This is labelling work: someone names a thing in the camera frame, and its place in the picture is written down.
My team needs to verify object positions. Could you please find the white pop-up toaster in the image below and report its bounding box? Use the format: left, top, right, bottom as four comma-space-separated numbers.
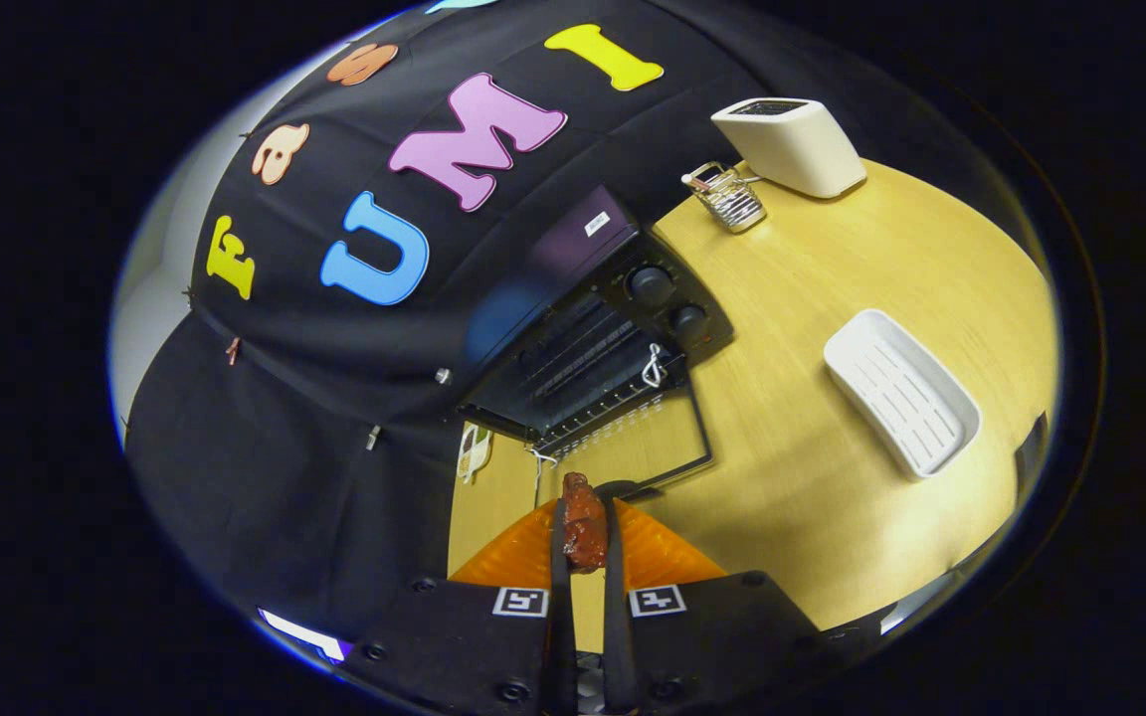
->
711, 97, 868, 200

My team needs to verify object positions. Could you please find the white ribbed tray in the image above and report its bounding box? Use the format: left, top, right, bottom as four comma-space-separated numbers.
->
823, 309, 983, 480

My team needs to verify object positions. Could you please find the black toaster oven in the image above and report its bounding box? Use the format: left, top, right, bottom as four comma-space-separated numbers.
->
454, 186, 736, 498

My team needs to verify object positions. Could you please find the white divided grain dish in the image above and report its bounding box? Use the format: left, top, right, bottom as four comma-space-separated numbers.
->
458, 423, 492, 485

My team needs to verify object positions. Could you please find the reddish brown meat piece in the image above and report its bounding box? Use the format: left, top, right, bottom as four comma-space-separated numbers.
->
561, 472, 610, 574

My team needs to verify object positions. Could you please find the black backdrop cloth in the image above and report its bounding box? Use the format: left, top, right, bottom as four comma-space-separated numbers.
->
123, 0, 803, 647

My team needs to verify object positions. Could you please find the chrome wire rack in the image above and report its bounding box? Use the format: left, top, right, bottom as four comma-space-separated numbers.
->
681, 161, 767, 235

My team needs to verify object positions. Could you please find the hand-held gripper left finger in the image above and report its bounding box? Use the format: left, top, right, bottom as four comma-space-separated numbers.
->
339, 497, 579, 716

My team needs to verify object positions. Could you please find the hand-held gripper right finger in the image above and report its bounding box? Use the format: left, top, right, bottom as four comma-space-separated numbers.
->
601, 494, 823, 716

